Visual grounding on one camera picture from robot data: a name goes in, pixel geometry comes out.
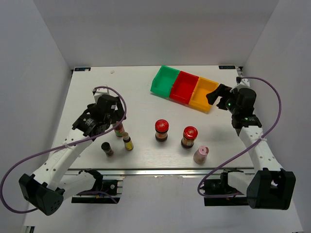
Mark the right table logo sticker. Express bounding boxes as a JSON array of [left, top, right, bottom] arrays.
[[218, 65, 236, 69]]

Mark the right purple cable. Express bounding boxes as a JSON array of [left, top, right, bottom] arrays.
[[197, 76, 283, 198]]

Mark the red lid jar left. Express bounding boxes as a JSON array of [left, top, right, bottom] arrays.
[[155, 119, 169, 142]]

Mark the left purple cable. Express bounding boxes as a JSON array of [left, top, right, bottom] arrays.
[[0, 86, 127, 214]]

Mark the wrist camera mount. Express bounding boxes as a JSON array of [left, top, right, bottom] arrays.
[[230, 76, 250, 93], [92, 88, 109, 102]]

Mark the red plastic bin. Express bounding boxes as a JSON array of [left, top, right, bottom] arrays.
[[169, 71, 199, 104]]

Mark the aluminium table front rail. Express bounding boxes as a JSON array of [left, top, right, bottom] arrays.
[[64, 167, 256, 176]]

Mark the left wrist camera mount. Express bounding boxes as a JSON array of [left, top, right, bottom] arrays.
[[92, 88, 109, 102]]

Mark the table logo sticker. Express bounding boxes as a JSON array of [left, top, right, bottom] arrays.
[[74, 67, 91, 72], [218, 65, 236, 69]]

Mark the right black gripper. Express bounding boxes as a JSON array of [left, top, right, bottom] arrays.
[[206, 84, 239, 115]]

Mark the red lid jar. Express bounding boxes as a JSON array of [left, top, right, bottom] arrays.
[[181, 126, 198, 149], [155, 119, 169, 142]]

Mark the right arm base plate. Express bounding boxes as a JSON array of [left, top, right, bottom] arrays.
[[200, 169, 248, 207]]

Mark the left table logo sticker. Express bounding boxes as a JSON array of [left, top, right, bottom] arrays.
[[74, 67, 91, 72]]

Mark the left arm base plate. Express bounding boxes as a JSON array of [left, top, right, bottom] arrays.
[[71, 176, 123, 204]]

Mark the green plastic bin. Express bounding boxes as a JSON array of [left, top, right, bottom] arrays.
[[150, 66, 180, 98]]

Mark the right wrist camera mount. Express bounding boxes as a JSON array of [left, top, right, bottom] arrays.
[[230, 76, 250, 93]]

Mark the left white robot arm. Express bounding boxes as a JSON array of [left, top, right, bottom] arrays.
[[18, 94, 124, 216]]

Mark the red lid jar right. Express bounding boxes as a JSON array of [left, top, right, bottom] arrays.
[[181, 126, 198, 149]]

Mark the black cap spice jar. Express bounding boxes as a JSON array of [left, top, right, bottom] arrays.
[[101, 142, 114, 157]]

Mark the yellow cap sauce bottle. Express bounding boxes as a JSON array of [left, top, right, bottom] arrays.
[[114, 123, 125, 137]]

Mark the pink cap spice bottle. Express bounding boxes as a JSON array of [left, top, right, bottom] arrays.
[[193, 146, 209, 165]]

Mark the purple cable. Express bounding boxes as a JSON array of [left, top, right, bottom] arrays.
[[0, 86, 127, 214], [197, 76, 283, 198]]

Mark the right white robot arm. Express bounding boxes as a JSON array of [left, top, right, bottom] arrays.
[[202, 84, 296, 210]]

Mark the small brown cap bottle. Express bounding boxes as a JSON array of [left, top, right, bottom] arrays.
[[122, 132, 134, 150]]

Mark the yellow plastic bin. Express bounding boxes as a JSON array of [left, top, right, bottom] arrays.
[[189, 77, 219, 114]]

